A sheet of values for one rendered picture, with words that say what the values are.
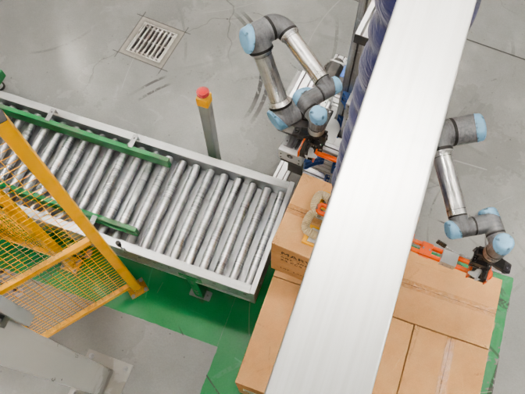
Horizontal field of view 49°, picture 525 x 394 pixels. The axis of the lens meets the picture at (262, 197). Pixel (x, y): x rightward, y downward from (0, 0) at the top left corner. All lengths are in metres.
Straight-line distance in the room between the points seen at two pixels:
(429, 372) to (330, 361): 2.64
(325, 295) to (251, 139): 3.59
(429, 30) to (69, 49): 4.22
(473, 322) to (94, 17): 3.58
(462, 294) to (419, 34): 2.66
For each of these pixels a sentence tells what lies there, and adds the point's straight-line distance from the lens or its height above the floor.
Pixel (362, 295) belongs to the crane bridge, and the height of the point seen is 3.05.
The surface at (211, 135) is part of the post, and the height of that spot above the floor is 0.62.
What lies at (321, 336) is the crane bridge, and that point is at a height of 3.05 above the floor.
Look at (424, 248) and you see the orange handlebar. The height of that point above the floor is 1.22.
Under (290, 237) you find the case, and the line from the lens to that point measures 2.73.
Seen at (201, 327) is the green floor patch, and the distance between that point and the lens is 3.74.
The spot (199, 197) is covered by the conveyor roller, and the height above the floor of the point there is 0.55.
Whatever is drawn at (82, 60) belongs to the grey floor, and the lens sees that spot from 4.77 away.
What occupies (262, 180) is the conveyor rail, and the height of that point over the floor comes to 0.59.
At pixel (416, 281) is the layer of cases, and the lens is 3.32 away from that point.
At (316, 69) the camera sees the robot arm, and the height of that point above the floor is 1.55.
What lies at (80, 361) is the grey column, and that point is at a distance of 3.17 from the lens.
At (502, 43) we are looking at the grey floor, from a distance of 4.98.
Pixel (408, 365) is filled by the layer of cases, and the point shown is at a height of 0.54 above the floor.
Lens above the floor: 3.65
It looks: 67 degrees down
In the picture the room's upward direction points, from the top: 1 degrees counter-clockwise
